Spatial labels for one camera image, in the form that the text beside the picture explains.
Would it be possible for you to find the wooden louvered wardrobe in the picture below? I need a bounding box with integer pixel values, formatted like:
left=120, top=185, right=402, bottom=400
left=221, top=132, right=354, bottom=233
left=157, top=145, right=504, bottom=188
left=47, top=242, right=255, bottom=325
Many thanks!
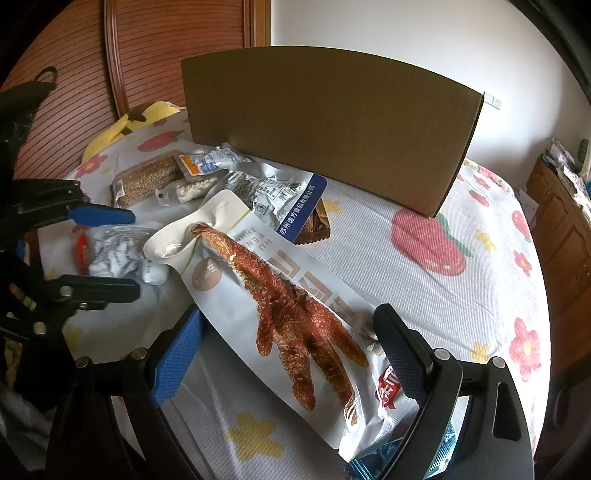
left=1, top=0, right=271, bottom=178

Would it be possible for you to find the grain bar snack packet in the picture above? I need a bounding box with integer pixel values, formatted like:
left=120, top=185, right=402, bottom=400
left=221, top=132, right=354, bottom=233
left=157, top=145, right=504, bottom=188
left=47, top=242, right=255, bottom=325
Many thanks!
left=111, top=154, right=182, bottom=209

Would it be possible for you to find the brown foil snack packet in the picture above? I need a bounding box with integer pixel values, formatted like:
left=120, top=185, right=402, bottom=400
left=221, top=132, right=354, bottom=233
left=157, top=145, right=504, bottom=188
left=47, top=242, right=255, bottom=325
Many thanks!
left=294, top=200, right=332, bottom=245

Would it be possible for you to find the pile of papers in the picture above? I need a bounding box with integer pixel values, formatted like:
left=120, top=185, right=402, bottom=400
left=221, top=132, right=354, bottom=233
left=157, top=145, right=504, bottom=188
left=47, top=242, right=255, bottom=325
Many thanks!
left=543, top=138, right=590, bottom=196

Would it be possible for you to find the silver orange snack packet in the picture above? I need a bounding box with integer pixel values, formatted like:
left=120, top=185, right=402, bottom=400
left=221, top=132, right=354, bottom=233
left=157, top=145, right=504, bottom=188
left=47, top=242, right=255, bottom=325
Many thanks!
left=175, top=143, right=250, bottom=181

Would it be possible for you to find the chicken foot snack bag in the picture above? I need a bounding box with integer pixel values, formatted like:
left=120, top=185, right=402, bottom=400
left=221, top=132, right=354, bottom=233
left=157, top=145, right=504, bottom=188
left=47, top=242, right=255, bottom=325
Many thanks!
left=143, top=190, right=415, bottom=461

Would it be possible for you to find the white rice cake packet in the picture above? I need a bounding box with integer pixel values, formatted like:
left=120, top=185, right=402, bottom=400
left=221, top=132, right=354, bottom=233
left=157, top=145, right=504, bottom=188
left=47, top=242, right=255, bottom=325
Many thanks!
left=154, top=177, right=218, bottom=207

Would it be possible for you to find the silver blue-edged snack packet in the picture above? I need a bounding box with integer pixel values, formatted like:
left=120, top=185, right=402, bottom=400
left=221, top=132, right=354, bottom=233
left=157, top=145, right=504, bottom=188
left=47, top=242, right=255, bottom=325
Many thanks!
left=221, top=161, right=328, bottom=243

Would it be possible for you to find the crumpled silver snack packet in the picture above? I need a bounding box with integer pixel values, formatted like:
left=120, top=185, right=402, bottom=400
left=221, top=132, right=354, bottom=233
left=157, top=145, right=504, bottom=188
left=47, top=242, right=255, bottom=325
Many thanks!
left=73, top=225, right=169, bottom=286

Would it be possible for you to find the yellow plush toy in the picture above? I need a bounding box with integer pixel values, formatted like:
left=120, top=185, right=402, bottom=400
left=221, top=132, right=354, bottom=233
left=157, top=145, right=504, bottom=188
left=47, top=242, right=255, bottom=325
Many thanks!
left=81, top=101, right=183, bottom=164

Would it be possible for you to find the strawberry print bed sheet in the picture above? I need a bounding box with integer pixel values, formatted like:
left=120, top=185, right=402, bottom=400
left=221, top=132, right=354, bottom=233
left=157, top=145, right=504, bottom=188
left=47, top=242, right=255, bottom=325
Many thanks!
left=39, top=112, right=551, bottom=479

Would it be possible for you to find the brown cardboard box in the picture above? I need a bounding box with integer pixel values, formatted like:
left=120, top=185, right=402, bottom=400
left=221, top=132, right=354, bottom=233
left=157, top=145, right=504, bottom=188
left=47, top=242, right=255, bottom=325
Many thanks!
left=181, top=46, right=484, bottom=217

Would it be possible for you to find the blue snack packet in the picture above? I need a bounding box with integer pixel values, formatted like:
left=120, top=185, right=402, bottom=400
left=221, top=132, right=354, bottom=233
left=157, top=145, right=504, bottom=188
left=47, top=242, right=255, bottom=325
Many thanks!
left=344, top=421, right=459, bottom=480

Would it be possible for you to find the wooden side cabinet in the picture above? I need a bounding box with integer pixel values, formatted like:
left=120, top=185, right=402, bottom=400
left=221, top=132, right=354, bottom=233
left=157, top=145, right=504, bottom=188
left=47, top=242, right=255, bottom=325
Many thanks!
left=526, top=160, right=591, bottom=374

